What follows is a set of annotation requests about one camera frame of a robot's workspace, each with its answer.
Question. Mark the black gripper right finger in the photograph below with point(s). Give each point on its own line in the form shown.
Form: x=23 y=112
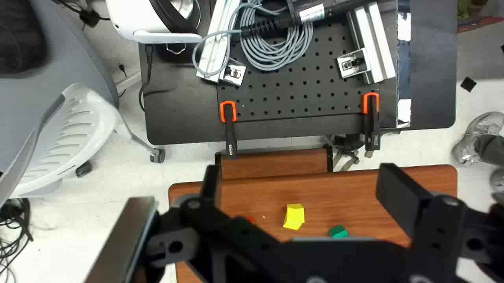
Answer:
x=430 y=225

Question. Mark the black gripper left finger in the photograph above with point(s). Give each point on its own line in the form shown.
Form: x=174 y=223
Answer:
x=230 y=236

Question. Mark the yellow house shaped block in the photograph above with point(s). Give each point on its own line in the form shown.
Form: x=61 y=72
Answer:
x=293 y=215

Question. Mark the green rectangular block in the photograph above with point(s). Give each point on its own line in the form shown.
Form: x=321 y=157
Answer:
x=338 y=231

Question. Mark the small brown wooden board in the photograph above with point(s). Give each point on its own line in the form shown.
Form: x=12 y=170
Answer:
x=272 y=163

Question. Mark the grey metal chair base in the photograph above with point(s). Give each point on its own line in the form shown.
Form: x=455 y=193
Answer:
x=480 y=143

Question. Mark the black perforated panel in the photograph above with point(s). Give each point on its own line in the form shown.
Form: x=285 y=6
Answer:
x=178 y=110

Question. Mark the black tape square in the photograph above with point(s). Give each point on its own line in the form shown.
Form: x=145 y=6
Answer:
x=467 y=83

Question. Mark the black perforated board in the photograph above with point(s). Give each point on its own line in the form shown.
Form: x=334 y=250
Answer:
x=299 y=88

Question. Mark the white ribbed office chair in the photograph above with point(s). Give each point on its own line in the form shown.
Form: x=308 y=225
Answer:
x=72 y=130

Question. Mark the white rounded plastic housing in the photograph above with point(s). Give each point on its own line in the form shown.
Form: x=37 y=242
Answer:
x=135 y=20

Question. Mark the aluminium rail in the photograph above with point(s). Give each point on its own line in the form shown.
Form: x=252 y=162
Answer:
x=217 y=36
x=374 y=44

